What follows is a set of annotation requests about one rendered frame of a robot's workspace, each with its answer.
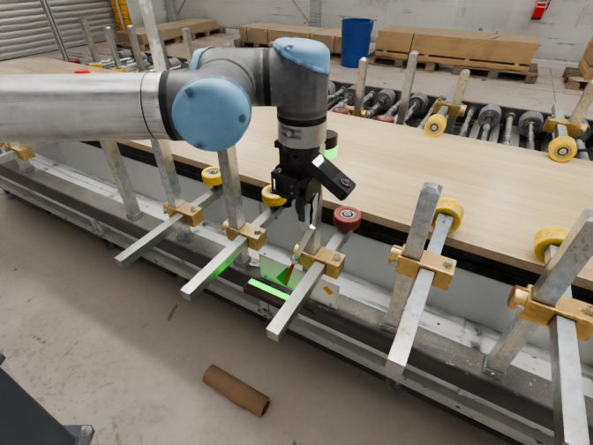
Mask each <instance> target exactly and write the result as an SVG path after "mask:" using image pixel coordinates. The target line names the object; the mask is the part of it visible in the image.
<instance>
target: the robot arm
mask: <svg viewBox="0 0 593 445"><path fill-rule="evenodd" d="M273 46H274V47H273V48H216V47H206V48H204V49H197V50H196V51H195V52H194V53H193V54H192V57H191V63H190V70H171V71H160V72H122V73H64V74H5V75H0V143H1V142H49V141H96V140H171V141H186V142H187V143H189V144H190V145H192V146H193V147H195V148H197V149H200V150H204V151H208V152H218V151H222V150H226V149H228V148H230V147H233V146H234V145H235V144H236V143H237V142H238V141H239V140H240V139H241V138H242V137H243V136H244V133H245V132H246V130H247V128H248V126H249V124H250V122H251V108H252V107H276V112H277V126H278V139H277V140H275V141H274V147H276V148H279V160H280V163H279V164H277V165H276V166H275V169H274V170H272V171H271V184H272V194H275V195H278V196H280V197H281V198H284V199H286V200H288V199H289V198H292V199H293V200H292V206H291V207H286V208H284V209H283V213H284V214H285V216H287V217H288V218H289V219H291V220H293V221H295V222H296V223H298V224H299V226H300V228H301V230H303V231H307V230H308V228H309V226H310V225H312V223H313V220H314V217H315V215H316V211H317V207H318V205H319V197H320V194H321V185H323V186H324V187H326V189H327V190H328V191H329V192H330V193H332V194H333V195H334V196H335V197H336V198H337V199H338V200H340V201H343V200H345V199H347V197H348V196H349V195H350V194H351V193H352V192H353V190H354V189H355V188H356V183H355V182H354V181H353V180H351V179H350V178H349V177H348V176H347V175H345V174H344V173H343V172H342V171H341V170H340V169H338V168H337V167H336V166H335V165H334V164H333V163H331V162H330V161H329V160H328V159H327V158H326V157H325V156H324V155H323V154H322V153H320V152H319V150H320V145H322V144H323V143H324V142H325V141H326V137H327V101H328V87H329V73H330V72H331V69H330V51H329V49H328V47H327V46H326V45H325V44H324V43H322V42H319V41H314V40H310V39H304V38H295V37H293V38H289V37H284V38H279V39H277V40H275V42H274V44H273ZM279 168H280V169H281V170H280V169H279ZM274 179H275V189H274Z"/></svg>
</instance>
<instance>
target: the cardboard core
mask: <svg viewBox="0 0 593 445"><path fill-rule="evenodd" d="M203 382H204V383H205V384H207V385H209V386H210V387H212V388H214V389H216V390H217V391H219V392H220V393H222V394H223V395H225V396H226V397H228V398H229V399H231V400H233V401H234V402H236V403H237V404H239V405H241V406H243V407H244V408H245V409H246V410H248V411H250V412H252V413H253V414H255V415H256V416H258V417H260V418H262V417H263V416H264V415H265V414H266V411H267V409H268V407H269V405H270V402H271V398H269V397H268V396H265V395H264V394H262V393H260V392H259V391H257V390H256V389H255V388H252V387H251V386H249V385H247V384H246V383H244V382H242V381H240V380H239V379H237V378H236V377H234V376H232V375H231V374H229V373H227V372H225V371H223V370H222V369H220V368H219V367H218V366H215V365H211V366H209V367H208V368H207V370H206V372H205V374H204V376H203Z"/></svg>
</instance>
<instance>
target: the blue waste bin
mask: <svg viewBox="0 0 593 445"><path fill-rule="evenodd" d="M373 23H374V19H342V51H341V53H342V56H341V66H343V67H347V68H358V66H359V60H360V59H361V58H362V57H367V58H368V53H369V48H370V42H371V37H372V31H373V28H374V26H375V23H374V25H373Z"/></svg>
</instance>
